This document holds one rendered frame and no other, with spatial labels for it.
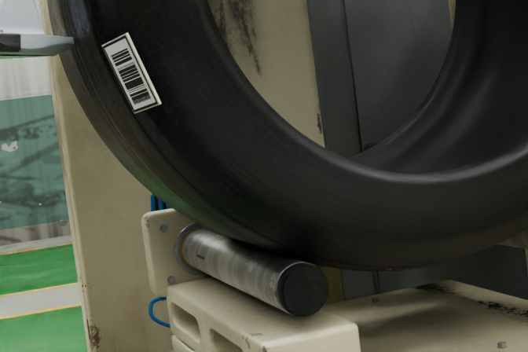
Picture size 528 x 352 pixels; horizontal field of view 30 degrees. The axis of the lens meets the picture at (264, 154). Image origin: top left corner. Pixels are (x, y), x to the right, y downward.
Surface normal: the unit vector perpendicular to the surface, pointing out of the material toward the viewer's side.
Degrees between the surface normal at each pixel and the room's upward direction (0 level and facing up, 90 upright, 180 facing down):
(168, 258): 90
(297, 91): 90
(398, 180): 100
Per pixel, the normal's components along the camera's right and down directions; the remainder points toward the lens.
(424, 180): 0.30, 0.19
